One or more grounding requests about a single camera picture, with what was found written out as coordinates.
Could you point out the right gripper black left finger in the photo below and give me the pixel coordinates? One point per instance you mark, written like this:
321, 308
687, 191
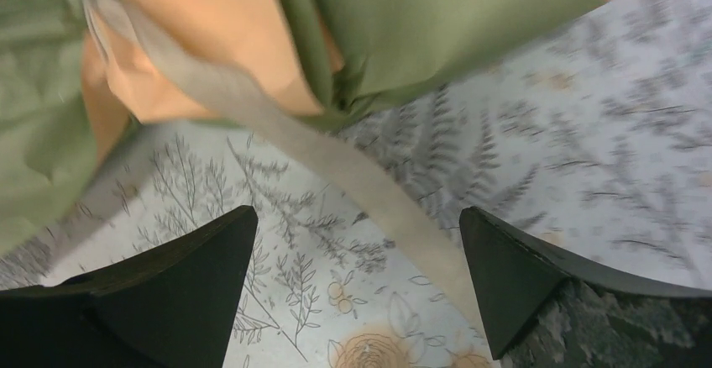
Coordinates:
171, 306

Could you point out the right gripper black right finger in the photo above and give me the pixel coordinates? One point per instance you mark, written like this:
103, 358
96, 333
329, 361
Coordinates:
544, 306

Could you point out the floral patterned table mat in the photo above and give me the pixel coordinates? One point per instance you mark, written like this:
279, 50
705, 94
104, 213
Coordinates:
596, 138

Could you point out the brown kraft wrapping paper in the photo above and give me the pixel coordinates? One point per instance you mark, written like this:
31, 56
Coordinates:
65, 104

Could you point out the beige ribbon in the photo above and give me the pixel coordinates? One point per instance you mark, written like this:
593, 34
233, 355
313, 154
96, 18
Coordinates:
236, 96

